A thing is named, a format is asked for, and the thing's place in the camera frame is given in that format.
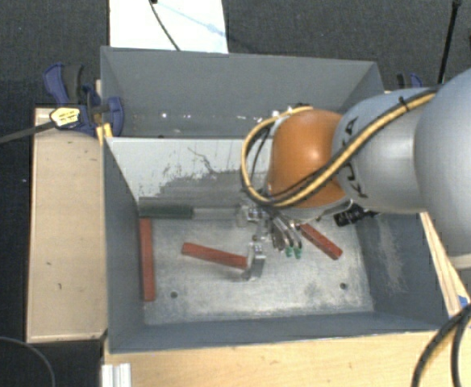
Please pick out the grey metal bin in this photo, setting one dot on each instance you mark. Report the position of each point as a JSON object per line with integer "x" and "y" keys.
{"x": 227, "y": 95}

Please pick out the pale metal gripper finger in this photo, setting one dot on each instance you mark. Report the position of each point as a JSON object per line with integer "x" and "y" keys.
{"x": 250, "y": 262}
{"x": 260, "y": 265}

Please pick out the black cylinder on white bracket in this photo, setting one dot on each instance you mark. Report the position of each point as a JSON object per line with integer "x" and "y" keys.
{"x": 350, "y": 217}

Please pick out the dark green flat block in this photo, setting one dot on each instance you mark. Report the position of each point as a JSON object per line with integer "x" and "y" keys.
{"x": 165, "y": 211}

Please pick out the red-brown flat block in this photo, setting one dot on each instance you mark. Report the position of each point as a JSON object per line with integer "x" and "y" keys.
{"x": 147, "y": 258}
{"x": 322, "y": 241}
{"x": 213, "y": 255}

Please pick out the pale wood flat board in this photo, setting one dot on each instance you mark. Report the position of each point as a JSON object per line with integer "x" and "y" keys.
{"x": 66, "y": 224}

